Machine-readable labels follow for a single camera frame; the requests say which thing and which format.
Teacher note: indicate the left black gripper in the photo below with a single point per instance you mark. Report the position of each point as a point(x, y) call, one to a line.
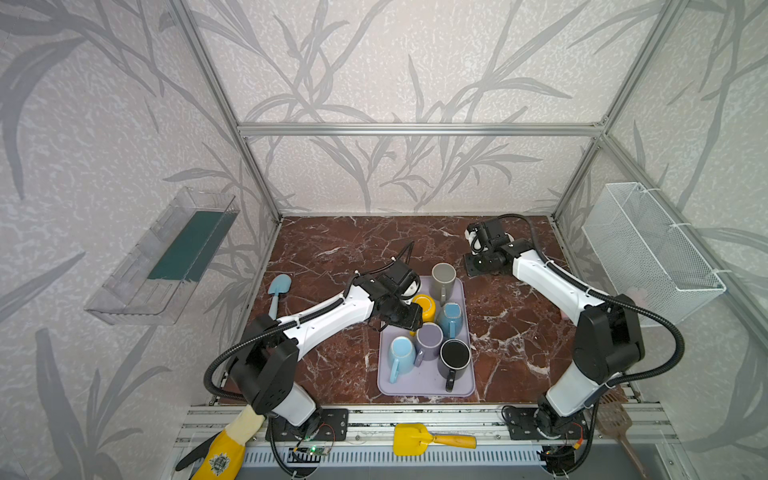
point(399, 312)

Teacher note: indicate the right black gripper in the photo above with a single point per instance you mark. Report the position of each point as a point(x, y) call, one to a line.
point(475, 262)

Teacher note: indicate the yellow ceramic mug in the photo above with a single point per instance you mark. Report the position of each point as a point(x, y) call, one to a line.
point(428, 306)

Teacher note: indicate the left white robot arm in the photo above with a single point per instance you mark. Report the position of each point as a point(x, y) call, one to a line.
point(261, 369)

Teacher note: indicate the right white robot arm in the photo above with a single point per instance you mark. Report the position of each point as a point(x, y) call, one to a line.
point(608, 339)

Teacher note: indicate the purple ceramic mug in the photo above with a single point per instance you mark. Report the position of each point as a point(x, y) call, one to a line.
point(428, 341)

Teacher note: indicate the teal blue mug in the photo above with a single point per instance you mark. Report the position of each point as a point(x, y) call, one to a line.
point(450, 320)

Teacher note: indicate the light blue mug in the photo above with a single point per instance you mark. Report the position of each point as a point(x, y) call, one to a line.
point(401, 358)

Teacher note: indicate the grey ceramic mug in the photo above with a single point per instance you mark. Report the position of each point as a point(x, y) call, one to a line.
point(443, 277)

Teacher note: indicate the black ceramic mug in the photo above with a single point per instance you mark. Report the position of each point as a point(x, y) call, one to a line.
point(453, 360)

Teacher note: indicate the lavender plastic tray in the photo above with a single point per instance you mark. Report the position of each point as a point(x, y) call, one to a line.
point(425, 380)

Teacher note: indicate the yellow toy shovel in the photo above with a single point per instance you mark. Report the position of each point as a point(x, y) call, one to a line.
point(413, 439)

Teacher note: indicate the light blue toy shovel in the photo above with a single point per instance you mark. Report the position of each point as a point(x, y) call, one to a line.
point(279, 286)

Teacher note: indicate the pink object in basket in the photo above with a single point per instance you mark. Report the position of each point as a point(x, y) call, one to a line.
point(639, 297)

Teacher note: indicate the brown slotted spatula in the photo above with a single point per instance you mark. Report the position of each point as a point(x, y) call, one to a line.
point(613, 421)

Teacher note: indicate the green sponge sheet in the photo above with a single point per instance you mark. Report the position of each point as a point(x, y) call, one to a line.
point(190, 253)

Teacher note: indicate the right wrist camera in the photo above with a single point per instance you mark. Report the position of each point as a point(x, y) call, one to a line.
point(475, 235)

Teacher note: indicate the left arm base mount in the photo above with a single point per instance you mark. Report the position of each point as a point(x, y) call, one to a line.
point(326, 424)

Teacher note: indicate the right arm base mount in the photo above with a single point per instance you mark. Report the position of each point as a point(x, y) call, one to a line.
point(528, 423)

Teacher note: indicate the white wire basket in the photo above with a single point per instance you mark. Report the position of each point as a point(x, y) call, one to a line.
point(639, 245)

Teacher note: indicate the aluminium cage frame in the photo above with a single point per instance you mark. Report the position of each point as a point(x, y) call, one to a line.
point(437, 101)

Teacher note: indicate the clear plastic wall shelf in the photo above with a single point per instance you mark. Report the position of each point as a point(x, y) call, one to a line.
point(128, 297)

